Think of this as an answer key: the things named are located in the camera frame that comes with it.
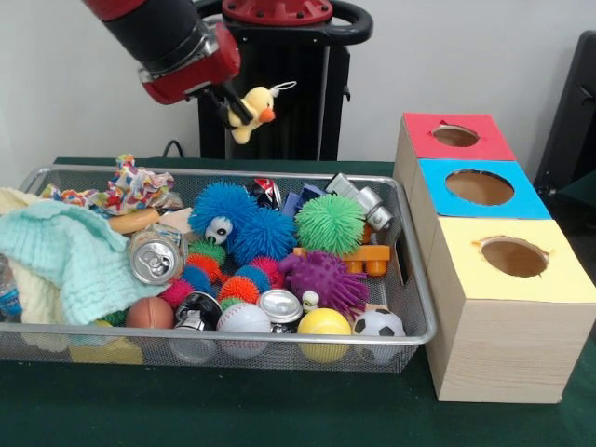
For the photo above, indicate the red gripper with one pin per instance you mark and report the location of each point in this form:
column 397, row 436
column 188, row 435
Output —
column 195, row 79

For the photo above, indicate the yellow duck plush toy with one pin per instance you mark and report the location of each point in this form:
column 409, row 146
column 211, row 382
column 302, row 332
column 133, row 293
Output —
column 256, row 104

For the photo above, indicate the blue spiky rubber ball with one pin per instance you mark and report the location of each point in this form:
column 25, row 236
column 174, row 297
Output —
column 219, row 205

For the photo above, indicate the multicoloured printed cloth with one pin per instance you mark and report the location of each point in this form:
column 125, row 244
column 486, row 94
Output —
column 135, row 186

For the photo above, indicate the silver drink can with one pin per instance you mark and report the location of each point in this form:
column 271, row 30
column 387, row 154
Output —
column 156, row 263

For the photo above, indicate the mint green muslin cloth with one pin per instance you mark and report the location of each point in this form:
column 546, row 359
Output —
column 70, row 251

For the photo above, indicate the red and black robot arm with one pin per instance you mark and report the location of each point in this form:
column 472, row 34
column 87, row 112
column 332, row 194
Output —
column 153, row 28

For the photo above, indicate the silver mesh bin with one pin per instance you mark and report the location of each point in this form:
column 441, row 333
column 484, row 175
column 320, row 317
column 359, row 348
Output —
column 410, row 288

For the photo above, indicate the wooden box with three holes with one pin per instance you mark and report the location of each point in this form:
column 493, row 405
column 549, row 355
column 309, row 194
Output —
column 503, row 354

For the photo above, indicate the green spiky rubber ball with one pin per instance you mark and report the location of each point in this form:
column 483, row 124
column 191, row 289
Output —
column 330, row 224

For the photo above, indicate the purple spiky rubber ball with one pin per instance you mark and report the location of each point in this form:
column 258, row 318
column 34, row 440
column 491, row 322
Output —
column 321, row 279

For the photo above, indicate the yellow tennis ball toy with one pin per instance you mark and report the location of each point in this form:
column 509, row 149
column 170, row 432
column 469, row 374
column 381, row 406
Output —
column 324, row 322

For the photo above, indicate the small soccer ball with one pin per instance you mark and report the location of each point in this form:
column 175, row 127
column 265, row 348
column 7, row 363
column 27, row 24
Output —
column 379, row 323

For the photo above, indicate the dark green table cloth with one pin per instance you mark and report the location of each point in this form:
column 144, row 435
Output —
column 233, row 410
column 579, row 186

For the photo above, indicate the black upright panel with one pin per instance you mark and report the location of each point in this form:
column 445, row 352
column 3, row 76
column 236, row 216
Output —
column 572, row 116

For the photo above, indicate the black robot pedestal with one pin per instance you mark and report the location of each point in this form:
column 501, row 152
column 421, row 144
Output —
column 298, row 116

